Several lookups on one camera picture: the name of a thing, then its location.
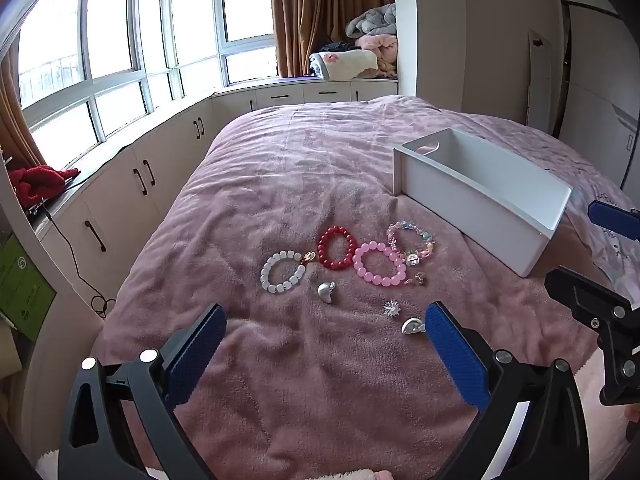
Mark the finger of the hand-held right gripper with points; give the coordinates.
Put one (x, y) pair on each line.
(585, 300)
(616, 220)

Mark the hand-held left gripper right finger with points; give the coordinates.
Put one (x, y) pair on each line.
(457, 355)

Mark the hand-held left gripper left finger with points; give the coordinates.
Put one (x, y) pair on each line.
(197, 360)

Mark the silver starburst earring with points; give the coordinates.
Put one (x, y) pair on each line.
(391, 308)

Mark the small gold earring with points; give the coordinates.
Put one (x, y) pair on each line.
(420, 279)

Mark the white storage box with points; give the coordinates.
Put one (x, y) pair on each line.
(475, 195)

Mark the clear plastic bag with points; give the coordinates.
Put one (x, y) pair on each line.
(607, 255)

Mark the pale fleece clothing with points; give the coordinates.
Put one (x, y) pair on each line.
(605, 425)

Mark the wardrobe door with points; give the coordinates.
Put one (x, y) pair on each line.
(595, 85)

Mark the white window cabinet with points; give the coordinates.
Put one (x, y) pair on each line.
(170, 160)

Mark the pink fleece bed blanket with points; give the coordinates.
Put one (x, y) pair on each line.
(300, 175)

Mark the red knit garment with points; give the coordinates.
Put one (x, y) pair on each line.
(40, 180)

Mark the folded pink blanket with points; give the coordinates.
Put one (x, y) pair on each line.
(382, 55)

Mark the brown curtain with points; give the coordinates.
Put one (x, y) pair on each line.
(15, 120)
(325, 5)

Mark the white floral pillow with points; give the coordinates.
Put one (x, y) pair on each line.
(345, 64)

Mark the grey blanket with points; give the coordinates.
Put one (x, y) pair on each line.
(375, 20)

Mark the dark cloth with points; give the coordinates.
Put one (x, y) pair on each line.
(340, 47)

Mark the bay window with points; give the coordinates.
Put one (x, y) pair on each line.
(110, 35)

